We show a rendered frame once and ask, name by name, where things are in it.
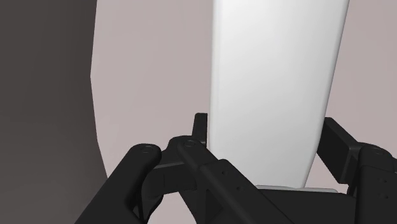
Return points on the tall white rounded object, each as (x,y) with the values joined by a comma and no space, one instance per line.
(270,93)

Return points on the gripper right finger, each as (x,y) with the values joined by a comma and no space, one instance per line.
(372,183)

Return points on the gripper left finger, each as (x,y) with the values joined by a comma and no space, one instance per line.
(198,173)

